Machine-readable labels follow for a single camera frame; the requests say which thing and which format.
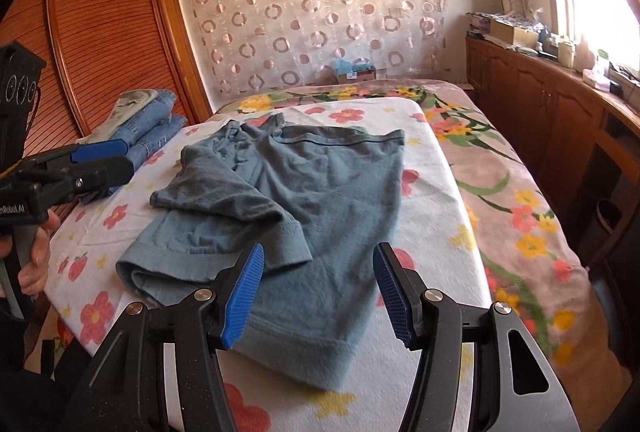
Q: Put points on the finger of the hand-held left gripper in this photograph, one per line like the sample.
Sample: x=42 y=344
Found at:
x=97 y=151
x=100 y=177

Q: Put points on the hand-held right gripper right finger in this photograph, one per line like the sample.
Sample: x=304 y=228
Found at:
x=395 y=299

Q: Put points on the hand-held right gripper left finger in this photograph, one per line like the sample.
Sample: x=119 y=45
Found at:
x=244 y=299

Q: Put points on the grey-blue pants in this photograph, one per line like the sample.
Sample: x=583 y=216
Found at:
x=310 y=192

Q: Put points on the light grey-green folded pants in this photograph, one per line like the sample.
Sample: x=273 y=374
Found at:
x=131 y=105

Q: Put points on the person's left hand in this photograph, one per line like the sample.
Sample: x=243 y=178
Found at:
x=37 y=257

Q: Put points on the folded blue jeans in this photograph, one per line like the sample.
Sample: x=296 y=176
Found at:
x=152 y=112
x=160 y=140

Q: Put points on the brown slatted wooden wardrobe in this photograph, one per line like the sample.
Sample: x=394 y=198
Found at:
x=100 y=37

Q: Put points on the white strawberry flower sheet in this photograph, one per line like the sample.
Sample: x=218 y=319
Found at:
x=435 y=192

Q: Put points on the pink floral blanket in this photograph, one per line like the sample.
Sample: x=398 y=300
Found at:
x=505 y=192

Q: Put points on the cardboard box with blue bags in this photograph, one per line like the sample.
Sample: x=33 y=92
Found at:
x=356 y=72

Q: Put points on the long brown wooden cabinet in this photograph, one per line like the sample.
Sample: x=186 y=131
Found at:
x=545 y=112

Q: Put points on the pink circle-pattern curtain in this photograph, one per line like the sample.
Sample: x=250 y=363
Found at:
x=310 y=12

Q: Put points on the open cardboard box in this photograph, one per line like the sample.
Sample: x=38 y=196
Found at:
x=515 y=31

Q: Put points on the white plastic container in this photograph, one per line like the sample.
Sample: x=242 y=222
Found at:
x=566 y=54

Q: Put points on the white tissue box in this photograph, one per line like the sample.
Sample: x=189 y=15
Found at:
x=599 y=79

